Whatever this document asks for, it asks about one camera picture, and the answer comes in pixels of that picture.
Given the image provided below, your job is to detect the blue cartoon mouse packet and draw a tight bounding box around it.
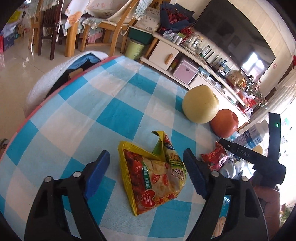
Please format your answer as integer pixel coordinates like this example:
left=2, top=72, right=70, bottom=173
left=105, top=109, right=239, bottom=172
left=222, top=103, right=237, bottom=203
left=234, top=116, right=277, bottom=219
left=211, top=195, right=231, bottom=238

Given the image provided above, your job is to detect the white blue wrapper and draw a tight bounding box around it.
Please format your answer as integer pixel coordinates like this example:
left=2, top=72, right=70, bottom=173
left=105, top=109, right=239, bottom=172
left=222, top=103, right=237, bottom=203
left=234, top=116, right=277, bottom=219
left=219, top=156, right=254, bottom=179

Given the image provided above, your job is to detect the red candy wrapper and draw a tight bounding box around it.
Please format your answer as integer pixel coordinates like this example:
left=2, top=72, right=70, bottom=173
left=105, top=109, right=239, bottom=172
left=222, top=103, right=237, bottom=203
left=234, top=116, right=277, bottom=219
left=200, top=142, right=228, bottom=171

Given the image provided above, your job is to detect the yellow chip bag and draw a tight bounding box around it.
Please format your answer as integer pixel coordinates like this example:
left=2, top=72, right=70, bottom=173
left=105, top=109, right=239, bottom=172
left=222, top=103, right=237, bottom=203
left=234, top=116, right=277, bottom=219
left=118, top=131, right=187, bottom=216

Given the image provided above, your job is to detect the right hand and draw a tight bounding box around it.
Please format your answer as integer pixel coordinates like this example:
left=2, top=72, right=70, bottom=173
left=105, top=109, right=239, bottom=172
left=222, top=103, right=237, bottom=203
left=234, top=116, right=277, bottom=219
left=254, top=186, right=280, bottom=239

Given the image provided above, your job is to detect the yellow pear right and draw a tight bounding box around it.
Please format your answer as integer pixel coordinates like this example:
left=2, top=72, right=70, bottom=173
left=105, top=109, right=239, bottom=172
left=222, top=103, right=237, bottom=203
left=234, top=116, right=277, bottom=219
left=252, top=145, right=263, bottom=155

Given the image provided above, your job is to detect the white yogurt bottle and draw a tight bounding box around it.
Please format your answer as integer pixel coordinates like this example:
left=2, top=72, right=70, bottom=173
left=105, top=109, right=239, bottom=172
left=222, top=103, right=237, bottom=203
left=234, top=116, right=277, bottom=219
left=233, top=120, right=268, bottom=149

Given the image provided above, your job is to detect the red apple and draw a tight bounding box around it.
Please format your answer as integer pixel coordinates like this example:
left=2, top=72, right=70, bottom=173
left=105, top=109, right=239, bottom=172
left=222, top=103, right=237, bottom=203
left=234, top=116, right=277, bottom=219
left=210, top=109, right=239, bottom=138

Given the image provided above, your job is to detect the pink storage box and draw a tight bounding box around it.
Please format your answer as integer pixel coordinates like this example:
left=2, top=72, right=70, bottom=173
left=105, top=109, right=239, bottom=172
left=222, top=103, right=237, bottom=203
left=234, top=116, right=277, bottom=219
left=173, top=60, right=198, bottom=85

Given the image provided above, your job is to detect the white tv cabinet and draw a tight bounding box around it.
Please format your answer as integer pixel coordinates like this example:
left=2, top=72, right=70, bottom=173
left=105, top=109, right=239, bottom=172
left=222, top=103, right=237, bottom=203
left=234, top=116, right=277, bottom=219
left=140, top=33, right=250, bottom=128

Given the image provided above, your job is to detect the white electric kettle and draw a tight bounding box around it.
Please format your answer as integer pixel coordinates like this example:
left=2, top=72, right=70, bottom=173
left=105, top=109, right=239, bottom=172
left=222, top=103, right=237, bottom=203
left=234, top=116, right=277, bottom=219
left=183, top=34, right=203, bottom=52

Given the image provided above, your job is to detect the black flat television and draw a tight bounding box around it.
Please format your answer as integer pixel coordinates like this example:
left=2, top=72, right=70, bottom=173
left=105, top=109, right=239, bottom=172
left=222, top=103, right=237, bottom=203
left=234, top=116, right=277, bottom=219
left=194, top=0, right=275, bottom=81

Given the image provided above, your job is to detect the green waste bin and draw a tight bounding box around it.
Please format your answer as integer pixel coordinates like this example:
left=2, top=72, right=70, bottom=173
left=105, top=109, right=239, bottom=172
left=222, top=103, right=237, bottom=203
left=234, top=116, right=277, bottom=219
left=125, top=39, right=146, bottom=60

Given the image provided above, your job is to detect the dark flower bouquet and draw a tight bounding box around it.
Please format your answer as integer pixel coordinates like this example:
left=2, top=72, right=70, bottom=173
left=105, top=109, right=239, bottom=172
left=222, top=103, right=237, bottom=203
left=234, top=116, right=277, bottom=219
left=160, top=1, right=196, bottom=32

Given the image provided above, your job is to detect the dark wooden chair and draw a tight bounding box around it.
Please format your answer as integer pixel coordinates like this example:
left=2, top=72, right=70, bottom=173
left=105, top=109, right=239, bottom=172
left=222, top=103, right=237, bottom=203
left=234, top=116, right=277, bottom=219
left=38, top=1, right=64, bottom=60

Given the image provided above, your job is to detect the wooden chair with cushion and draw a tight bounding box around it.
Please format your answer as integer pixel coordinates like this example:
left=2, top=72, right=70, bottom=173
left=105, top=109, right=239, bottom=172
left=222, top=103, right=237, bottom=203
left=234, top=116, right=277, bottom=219
left=80, top=0, right=152, bottom=56

